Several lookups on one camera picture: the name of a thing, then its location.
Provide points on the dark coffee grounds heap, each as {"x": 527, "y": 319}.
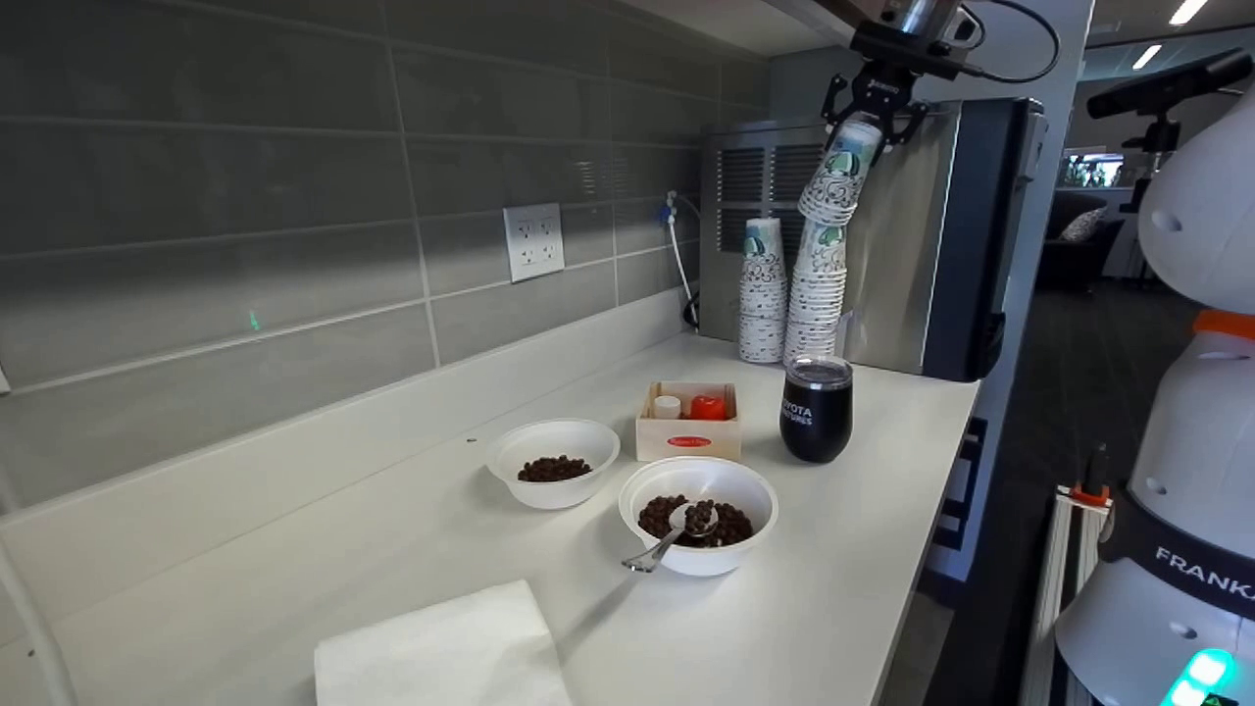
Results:
{"x": 727, "y": 522}

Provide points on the white paper napkin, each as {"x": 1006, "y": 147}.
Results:
{"x": 432, "y": 650}

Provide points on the stainless steel appliance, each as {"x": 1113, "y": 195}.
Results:
{"x": 917, "y": 262}

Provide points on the small white round cap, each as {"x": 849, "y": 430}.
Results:
{"x": 667, "y": 404}

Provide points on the white wall outlet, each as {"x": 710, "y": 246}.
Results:
{"x": 536, "y": 242}

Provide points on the black insulated tumbler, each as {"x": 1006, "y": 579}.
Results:
{"x": 817, "y": 419}

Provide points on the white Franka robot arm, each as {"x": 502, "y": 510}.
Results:
{"x": 1190, "y": 433}

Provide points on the white post orange cap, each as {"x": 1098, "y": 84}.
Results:
{"x": 1081, "y": 564}

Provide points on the white bowl with spoon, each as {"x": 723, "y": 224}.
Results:
{"x": 698, "y": 558}

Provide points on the metal spoon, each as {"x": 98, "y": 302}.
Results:
{"x": 653, "y": 551}

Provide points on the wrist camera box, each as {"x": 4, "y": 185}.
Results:
{"x": 943, "y": 24}

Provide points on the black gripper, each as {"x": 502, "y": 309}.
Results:
{"x": 894, "y": 66}

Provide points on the tall patterned paper cup stack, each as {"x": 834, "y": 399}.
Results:
{"x": 764, "y": 297}
{"x": 817, "y": 287}

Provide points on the red pod white logo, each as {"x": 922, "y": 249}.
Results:
{"x": 710, "y": 404}

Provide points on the white bowl with coffee beans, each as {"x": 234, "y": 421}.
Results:
{"x": 549, "y": 496}

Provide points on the coffee beans heap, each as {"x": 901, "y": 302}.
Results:
{"x": 553, "y": 470}

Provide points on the black camera on tripod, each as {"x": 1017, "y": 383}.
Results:
{"x": 1162, "y": 88}

